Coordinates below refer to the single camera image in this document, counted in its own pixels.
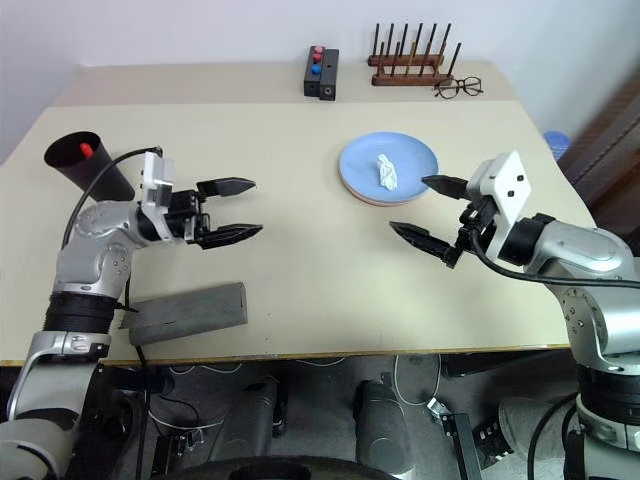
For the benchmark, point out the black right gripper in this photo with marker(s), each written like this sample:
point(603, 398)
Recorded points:
point(480, 220)

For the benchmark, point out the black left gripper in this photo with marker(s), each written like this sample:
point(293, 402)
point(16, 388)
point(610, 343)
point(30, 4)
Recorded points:
point(185, 217)

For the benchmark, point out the white tissue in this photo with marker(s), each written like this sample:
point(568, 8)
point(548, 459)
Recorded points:
point(387, 172)

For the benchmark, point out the black box with round hole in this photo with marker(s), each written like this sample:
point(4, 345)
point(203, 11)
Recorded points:
point(327, 77)

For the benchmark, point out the dark-framed clear eyeglasses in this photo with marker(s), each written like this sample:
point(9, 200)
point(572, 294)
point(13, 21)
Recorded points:
point(457, 86)

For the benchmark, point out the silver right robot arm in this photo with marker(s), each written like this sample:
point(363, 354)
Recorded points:
point(590, 245)

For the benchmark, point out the pink plate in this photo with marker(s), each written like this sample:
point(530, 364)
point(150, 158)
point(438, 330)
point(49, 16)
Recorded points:
point(380, 204)

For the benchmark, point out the blue round knob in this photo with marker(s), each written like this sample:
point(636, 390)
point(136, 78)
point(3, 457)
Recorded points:
point(316, 69)

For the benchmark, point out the black table frame bar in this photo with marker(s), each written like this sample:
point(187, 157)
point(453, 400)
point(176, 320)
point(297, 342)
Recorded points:
point(500, 364)

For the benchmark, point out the black box with coloured knobs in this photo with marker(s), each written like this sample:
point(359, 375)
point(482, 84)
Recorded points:
point(311, 85)

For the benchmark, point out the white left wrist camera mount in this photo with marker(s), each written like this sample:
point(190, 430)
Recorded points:
point(157, 185)

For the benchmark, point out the dark ribbed panel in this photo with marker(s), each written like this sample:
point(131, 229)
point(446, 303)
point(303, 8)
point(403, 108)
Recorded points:
point(610, 150)

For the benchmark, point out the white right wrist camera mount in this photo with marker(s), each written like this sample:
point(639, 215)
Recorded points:
point(510, 185)

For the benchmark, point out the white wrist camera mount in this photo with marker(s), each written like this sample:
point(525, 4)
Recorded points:
point(510, 185)
point(157, 185)

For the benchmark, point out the grey glasses case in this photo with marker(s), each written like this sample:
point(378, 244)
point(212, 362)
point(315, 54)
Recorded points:
point(190, 312)

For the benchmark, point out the black metal post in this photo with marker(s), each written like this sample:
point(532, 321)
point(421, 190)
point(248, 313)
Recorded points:
point(465, 445)

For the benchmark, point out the brown wooden plate rack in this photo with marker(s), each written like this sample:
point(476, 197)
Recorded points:
point(400, 77)

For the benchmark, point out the blue water jug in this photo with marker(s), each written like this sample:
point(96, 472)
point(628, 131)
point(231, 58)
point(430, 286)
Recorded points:
point(556, 142)

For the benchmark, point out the blue plate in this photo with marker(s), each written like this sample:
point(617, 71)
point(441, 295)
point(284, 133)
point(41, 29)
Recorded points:
point(360, 165)

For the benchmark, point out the dark rounded shape under table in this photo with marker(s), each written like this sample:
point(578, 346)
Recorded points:
point(382, 430)
point(250, 430)

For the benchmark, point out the dark brown cup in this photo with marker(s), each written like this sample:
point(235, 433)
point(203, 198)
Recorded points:
point(112, 175)

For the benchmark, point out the red-capped marker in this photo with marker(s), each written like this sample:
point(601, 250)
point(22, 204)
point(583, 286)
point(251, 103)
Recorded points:
point(86, 149)

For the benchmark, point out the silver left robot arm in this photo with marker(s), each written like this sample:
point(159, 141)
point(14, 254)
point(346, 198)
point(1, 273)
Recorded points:
point(100, 235)

